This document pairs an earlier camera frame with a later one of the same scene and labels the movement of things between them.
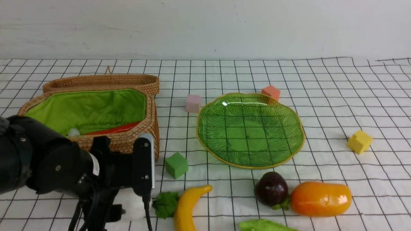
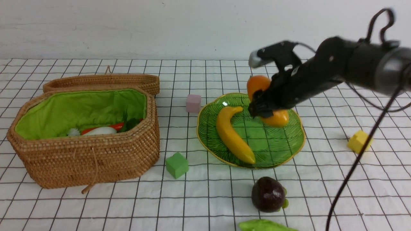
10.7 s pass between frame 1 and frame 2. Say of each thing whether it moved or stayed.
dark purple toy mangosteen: moved
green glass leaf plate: stayed
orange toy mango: moved
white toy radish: moved
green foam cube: stayed
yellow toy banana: moved
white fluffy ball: stayed
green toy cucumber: stayed
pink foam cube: stayed
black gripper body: moved
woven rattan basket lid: stayed
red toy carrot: moved
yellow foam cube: stayed
